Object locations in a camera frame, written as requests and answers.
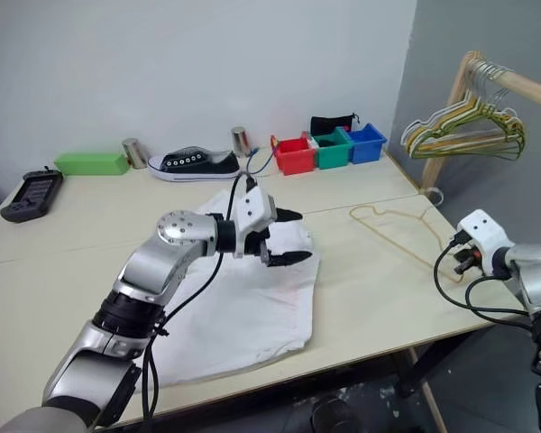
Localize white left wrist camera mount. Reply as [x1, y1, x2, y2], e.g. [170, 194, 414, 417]
[232, 182, 279, 261]

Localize wooden clothes rack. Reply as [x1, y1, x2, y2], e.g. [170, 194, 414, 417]
[419, 51, 541, 196]

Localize blue cable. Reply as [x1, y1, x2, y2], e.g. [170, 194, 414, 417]
[244, 144, 277, 175]

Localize black table leg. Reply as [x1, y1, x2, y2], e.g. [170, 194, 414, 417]
[387, 331, 472, 399]

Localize yellow coated hanger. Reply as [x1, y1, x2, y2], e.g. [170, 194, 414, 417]
[405, 62, 527, 157]

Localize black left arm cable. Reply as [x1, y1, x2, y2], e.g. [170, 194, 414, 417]
[142, 173, 259, 425]

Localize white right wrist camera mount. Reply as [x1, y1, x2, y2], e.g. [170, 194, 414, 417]
[454, 208, 515, 272]

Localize silver metal can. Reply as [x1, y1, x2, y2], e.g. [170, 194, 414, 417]
[121, 137, 148, 170]
[230, 126, 252, 158]

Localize white shorts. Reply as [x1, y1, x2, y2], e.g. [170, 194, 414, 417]
[134, 189, 322, 390]

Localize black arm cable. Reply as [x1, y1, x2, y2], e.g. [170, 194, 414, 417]
[433, 230, 536, 324]
[142, 173, 259, 425]

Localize blue plastic bin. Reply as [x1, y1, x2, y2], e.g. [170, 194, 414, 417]
[344, 123, 388, 165]

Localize black drawstring pouch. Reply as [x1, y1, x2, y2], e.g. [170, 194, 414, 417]
[309, 112, 360, 137]

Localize green rectangular box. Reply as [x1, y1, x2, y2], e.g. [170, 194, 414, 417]
[53, 152, 130, 178]

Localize black canvas sneaker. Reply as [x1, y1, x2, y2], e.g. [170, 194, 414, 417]
[146, 145, 243, 183]

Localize red plastic bin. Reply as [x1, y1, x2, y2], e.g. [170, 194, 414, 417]
[270, 134, 317, 176]

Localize white coated hanger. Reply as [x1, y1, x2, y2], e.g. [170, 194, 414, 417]
[400, 60, 519, 150]

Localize green plastic bin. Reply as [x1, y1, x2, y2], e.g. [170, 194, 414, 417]
[313, 129, 355, 170]

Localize dark rounded shape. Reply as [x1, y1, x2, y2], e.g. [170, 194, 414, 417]
[310, 394, 362, 433]

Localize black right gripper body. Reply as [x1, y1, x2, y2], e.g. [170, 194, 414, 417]
[450, 243, 481, 276]

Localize yellow wire hanger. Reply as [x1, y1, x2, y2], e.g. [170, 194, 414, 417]
[348, 204, 466, 284]

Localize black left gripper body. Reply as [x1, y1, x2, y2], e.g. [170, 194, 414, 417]
[245, 205, 281, 268]

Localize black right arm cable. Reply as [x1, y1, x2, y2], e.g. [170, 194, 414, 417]
[433, 230, 536, 324]

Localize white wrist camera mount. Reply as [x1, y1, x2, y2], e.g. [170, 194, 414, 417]
[232, 182, 279, 261]
[454, 208, 515, 272]

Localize black handheld game controller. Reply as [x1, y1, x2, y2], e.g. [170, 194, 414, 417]
[0, 167, 65, 225]

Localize bunch of hanging wire hangers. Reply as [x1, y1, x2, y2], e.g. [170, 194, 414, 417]
[409, 62, 527, 162]

